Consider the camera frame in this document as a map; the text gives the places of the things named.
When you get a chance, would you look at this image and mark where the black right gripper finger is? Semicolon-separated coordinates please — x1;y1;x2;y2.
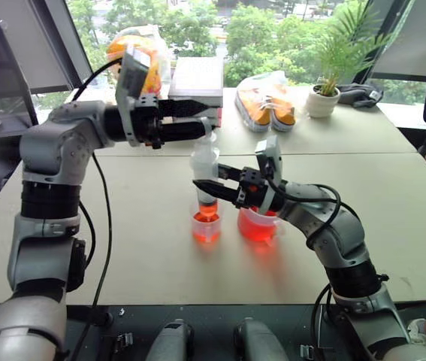
192;179;241;205
216;163;243;184

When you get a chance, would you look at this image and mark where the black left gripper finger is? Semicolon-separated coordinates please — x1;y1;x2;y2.
158;99;212;117
161;121;207;144

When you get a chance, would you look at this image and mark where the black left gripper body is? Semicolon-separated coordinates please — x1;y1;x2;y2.
133;93;174;150

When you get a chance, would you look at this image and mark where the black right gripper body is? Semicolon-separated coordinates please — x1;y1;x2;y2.
234;167;270;210

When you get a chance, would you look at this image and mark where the clear plastic syringe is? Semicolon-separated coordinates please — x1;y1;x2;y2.
189;116;222;223

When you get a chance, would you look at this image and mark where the large clear cup red liquid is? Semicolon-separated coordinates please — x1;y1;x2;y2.
236;205;287;244

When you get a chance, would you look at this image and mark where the small clear cup red liquid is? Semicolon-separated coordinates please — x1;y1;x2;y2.
190;205;222;244

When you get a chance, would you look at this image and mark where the white grey cardboard box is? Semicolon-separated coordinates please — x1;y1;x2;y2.
168;56;225;127

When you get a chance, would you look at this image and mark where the plastic bag with orange contents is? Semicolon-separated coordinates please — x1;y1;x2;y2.
106;25;171;96

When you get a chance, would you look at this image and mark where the clear bag with orange shoes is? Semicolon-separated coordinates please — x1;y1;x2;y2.
234;70;298;133

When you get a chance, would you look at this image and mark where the green plant in white pot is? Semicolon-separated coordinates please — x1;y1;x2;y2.
305;0;392;119

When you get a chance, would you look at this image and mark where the grey fabric pouch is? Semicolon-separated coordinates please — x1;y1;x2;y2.
335;83;385;109

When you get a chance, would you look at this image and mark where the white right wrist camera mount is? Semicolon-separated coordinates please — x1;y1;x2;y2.
254;135;287;211

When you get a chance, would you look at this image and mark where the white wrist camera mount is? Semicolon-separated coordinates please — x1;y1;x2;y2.
116;47;150;148
254;135;287;211

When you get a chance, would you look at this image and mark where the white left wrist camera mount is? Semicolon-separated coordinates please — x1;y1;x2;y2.
116;47;150;148

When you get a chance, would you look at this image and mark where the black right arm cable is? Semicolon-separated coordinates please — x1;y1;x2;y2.
267;178;362;361

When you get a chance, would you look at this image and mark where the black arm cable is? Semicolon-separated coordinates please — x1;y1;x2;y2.
70;59;124;361
267;178;362;361

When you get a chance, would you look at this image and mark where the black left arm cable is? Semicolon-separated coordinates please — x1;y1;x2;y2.
70;59;124;361

